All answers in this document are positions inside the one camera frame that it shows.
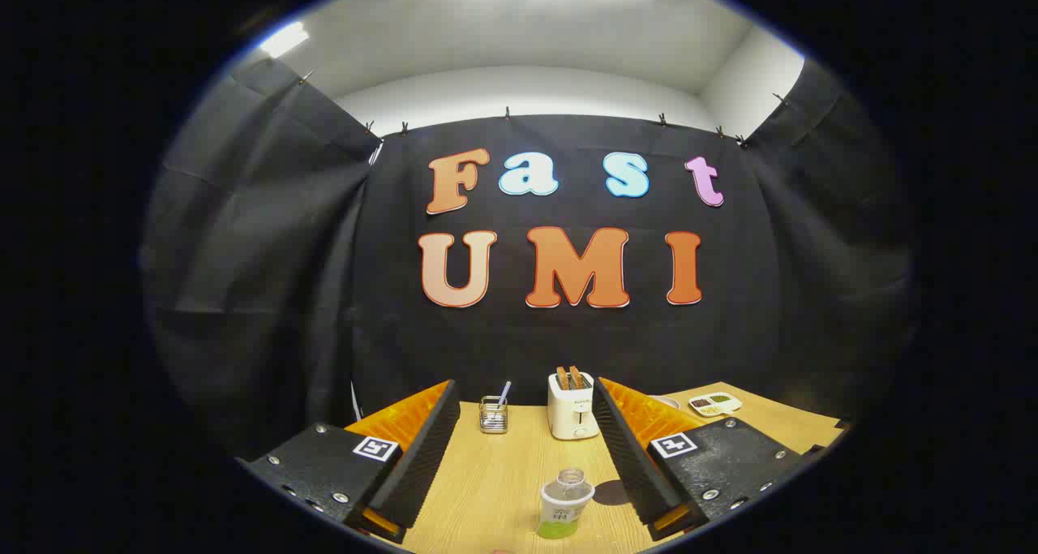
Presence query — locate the small ceiling light panel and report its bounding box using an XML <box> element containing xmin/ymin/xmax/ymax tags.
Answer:
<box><xmin>259</xmin><ymin>22</ymin><xmax>311</xmax><ymax>58</ymax></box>

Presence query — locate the cream toaster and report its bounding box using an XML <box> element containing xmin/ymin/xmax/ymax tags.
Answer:
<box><xmin>548</xmin><ymin>371</ymin><xmax>601</xmax><ymax>440</ymax></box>

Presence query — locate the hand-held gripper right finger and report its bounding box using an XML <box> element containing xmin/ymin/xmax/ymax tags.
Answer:
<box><xmin>591</xmin><ymin>376</ymin><xmax>828</xmax><ymax>543</ymax></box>

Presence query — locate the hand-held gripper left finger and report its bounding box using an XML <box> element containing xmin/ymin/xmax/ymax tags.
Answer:
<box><xmin>238</xmin><ymin>379</ymin><xmax>461</xmax><ymax>544</ymax></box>

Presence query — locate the clear plastic juice bottle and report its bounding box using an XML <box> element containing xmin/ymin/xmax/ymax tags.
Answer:
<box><xmin>537</xmin><ymin>468</ymin><xmax>596</xmax><ymax>539</ymax></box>

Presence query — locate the white divided seed dish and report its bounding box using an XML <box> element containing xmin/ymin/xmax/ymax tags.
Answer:
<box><xmin>688</xmin><ymin>393</ymin><xmax>743</xmax><ymax>418</ymax></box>

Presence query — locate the wooden table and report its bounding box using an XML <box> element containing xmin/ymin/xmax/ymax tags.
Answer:
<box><xmin>401</xmin><ymin>382</ymin><xmax>848</xmax><ymax>554</ymax></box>

